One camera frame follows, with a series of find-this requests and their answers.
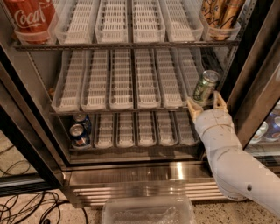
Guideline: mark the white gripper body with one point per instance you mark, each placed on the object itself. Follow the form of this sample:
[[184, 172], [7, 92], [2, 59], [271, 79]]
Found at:
[[212, 119]]

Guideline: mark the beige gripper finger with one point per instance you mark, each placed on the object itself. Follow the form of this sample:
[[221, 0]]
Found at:
[[194, 109], [218, 102]]

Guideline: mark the green drink can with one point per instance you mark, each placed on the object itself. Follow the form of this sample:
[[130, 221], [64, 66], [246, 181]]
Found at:
[[205, 87]]

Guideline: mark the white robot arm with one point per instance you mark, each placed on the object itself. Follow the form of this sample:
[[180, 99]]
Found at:
[[237, 174]]

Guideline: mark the middle shelf tray five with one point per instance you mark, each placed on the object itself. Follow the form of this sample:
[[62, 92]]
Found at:
[[171, 84]]

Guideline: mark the shelf tray five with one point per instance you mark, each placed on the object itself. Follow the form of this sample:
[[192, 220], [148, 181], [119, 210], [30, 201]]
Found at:
[[171, 84], [185, 131], [181, 19]]

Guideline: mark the bottom shelf tray five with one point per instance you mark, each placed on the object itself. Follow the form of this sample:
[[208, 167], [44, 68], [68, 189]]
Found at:
[[185, 131]]

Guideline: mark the bottom shelf tray four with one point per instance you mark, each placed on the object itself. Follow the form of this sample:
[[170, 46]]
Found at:
[[165, 127]]

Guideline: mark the shelf tray four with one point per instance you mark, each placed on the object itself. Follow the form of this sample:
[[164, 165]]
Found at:
[[147, 89], [165, 127], [148, 22]]

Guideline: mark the middle shelf tray six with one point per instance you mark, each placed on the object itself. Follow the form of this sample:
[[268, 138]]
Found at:
[[190, 64]]

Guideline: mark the shelf tray six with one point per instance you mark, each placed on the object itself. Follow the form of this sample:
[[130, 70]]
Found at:
[[226, 33], [190, 64]]

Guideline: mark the white can behind glass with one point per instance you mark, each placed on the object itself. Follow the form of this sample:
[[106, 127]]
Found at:
[[260, 132]]

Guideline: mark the middle shelf tray four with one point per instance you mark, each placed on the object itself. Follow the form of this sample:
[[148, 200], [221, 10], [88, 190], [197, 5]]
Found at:
[[147, 89]]

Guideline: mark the bottom shelf tray three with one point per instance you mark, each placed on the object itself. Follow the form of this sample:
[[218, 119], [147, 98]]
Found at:
[[146, 132]]

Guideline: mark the shelf tray three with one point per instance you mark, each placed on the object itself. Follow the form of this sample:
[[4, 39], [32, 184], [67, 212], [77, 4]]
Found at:
[[121, 83], [112, 22], [146, 132]]

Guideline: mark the blue can behind glass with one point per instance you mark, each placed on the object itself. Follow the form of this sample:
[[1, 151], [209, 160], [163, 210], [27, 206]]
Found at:
[[273, 130]]

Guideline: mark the bottom shelf tray two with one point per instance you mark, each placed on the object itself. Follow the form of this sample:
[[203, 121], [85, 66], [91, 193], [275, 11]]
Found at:
[[125, 130]]

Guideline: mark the shelf tray two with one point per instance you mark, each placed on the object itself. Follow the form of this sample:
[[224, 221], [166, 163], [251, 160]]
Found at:
[[77, 22], [125, 130], [95, 86]]

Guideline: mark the middle shelf tray three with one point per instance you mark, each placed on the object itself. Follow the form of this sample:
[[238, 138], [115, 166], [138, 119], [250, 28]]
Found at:
[[121, 83]]

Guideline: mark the right glass fridge door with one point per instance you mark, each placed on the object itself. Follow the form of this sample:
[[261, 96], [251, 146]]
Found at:
[[257, 90]]

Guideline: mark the top shelf tray six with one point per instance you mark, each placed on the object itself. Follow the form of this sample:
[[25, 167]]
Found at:
[[226, 33]]

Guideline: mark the gold patterned can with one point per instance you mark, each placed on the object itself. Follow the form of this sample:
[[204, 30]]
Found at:
[[221, 14]]

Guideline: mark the top shelf tray five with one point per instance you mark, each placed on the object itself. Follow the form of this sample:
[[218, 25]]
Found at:
[[181, 19]]

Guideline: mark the bottom shelf tray one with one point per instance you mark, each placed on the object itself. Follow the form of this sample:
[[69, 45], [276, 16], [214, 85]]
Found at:
[[104, 131]]

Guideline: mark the top shelf tray four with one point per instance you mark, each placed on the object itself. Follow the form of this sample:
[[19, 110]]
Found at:
[[148, 22]]

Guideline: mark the stainless steel fridge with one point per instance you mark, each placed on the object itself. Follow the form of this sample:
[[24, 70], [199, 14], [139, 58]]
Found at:
[[32, 55]]

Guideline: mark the middle shelf tray two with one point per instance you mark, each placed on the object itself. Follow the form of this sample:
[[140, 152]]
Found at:
[[95, 86]]

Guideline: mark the blue can rear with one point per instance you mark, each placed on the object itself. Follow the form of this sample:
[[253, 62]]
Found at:
[[84, 120]]

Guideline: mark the top shelf tray three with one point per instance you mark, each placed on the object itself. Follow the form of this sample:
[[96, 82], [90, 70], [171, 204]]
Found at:
[[112, 22]]

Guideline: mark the blue can front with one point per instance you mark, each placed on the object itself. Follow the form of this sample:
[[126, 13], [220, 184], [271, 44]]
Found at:
[[79, 136]]

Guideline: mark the middle shelf tray one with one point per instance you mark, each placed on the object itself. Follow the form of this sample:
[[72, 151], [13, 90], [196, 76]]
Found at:
[[67, 93]]

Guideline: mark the top shelf tray two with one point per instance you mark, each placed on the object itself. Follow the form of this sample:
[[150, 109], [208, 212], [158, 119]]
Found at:
[[77, 22]]

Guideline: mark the left fridge door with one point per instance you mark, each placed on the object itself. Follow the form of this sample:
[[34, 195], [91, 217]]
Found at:
[[26, 165]]

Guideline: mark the red Coca-Cola can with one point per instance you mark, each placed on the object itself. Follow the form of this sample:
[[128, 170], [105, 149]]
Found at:
[[30, 17]]

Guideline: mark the clear plastic container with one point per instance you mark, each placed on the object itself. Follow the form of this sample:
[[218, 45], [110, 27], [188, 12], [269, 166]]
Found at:
[[149, 210]]

